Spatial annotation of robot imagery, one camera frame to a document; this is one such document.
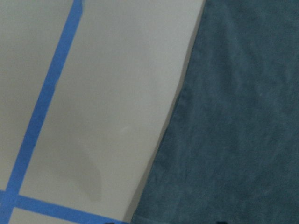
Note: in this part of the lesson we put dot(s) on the black printed t-shirt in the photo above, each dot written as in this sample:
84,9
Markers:
230,153

